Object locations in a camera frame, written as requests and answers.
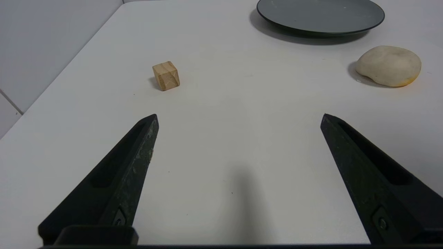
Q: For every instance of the gray round plate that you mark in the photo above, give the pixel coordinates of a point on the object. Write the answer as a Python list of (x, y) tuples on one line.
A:
[(320, 15)]

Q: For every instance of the white steamed bun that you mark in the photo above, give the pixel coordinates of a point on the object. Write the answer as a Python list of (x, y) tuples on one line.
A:
[(389, 65)]

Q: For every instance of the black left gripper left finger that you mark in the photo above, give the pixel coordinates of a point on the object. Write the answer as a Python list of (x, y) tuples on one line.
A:
[(114, 183)]

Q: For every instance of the small wooden cube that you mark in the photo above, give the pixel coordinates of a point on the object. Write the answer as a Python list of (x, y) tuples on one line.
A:
[(166, 76)]

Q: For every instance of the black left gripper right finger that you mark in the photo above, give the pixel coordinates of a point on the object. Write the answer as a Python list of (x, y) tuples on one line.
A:
[(380, 193)]

